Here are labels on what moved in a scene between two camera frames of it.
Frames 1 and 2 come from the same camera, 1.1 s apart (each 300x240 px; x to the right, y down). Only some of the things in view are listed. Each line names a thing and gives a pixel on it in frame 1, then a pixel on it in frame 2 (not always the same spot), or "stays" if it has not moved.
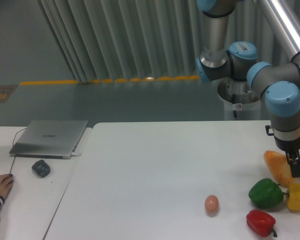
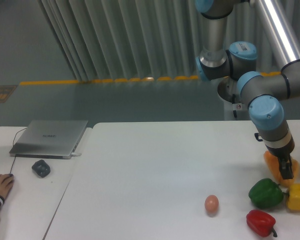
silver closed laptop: [52, 138] stays
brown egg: [211, 204] stays
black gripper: [291, 146] to [282, 149]
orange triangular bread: [280, 167] stays
